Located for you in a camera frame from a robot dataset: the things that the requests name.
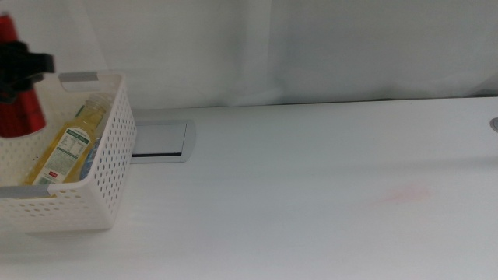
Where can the white perforated plastic basket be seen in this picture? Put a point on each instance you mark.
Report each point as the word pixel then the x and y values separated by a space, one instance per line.
pixel 113 163

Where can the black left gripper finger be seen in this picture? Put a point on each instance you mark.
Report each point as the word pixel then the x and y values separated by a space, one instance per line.
pixel 35 66

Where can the grey round table grommet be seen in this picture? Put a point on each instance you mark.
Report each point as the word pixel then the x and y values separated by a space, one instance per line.
pixel 495 125

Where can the white fabric backdrop curtain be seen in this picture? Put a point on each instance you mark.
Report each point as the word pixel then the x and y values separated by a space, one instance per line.
pixel 311 46

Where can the yellow tea bottle white cap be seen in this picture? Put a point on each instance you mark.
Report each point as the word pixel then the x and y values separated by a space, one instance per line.
pixel 66 148

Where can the red soda can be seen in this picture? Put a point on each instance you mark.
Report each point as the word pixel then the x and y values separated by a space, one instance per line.
pixel 19 116

